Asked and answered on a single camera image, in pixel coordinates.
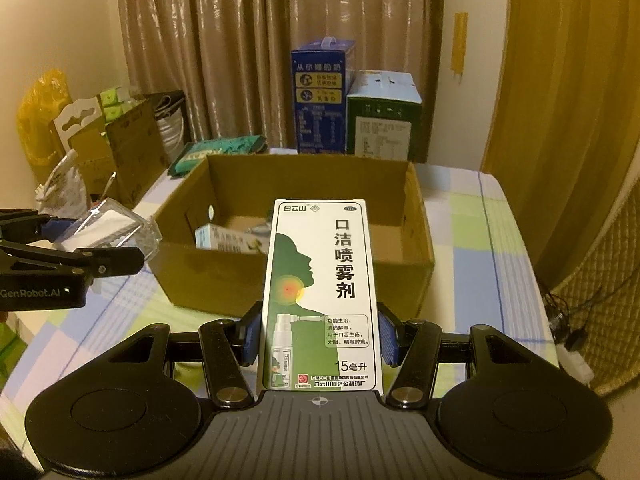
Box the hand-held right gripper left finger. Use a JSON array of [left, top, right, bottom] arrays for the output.
[[107, 302, 265, 406]]

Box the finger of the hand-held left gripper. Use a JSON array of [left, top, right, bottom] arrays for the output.
[[0, 209, 66, 246], [0, 242, 146, 279]]

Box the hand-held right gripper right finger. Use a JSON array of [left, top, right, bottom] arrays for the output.
[[376, 302, 538, 406]]

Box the clear plastic case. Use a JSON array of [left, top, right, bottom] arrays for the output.
[[52, 197, 162, 261]]

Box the brown cardboard box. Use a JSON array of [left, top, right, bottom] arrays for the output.
[[150, 152, 436, 318]]

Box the green white spray box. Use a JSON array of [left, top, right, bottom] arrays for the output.
[[256, 198, 386, 393]]

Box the long white medicine box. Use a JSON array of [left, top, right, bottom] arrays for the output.
[[195, 224, 266, 253]]

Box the desktop with checked tablecloth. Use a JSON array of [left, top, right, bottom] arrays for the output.
[[0, 147, 561, 461]]

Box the white plastic bag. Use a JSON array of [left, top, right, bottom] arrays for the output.
[[35, 150, 93, 218]]

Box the yellow plastic bag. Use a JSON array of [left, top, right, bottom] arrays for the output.
[[17, 67, 71, 166]]

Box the white carton flap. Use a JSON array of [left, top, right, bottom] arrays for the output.
[[52, 92, 108, 153]]

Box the cardboard storage box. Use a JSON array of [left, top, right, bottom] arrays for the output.
[[75, 95, 168, 208]]

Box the green tissue pack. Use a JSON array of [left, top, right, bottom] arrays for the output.
[[167, 137, 268, 177]]

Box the white power adapter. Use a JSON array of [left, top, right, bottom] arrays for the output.
[[557, 347, 593, 386]]

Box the green white carton box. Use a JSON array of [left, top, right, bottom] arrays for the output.
[[346, 70, 423, 162]]

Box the blue milk carton box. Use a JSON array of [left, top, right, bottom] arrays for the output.
[[291, 36, 357, 155]]

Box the brown curtain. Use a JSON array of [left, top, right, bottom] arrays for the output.
[[115, 0, 446, 161]]

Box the yellow wooden door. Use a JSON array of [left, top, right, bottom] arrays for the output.
[[480, 0, 640, 291]]

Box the yellow paper strip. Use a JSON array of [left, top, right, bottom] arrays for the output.
[[451, 12, 468, 73]]

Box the black plug with cable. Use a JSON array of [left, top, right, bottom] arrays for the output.
[[545, 285, 601, 356]]

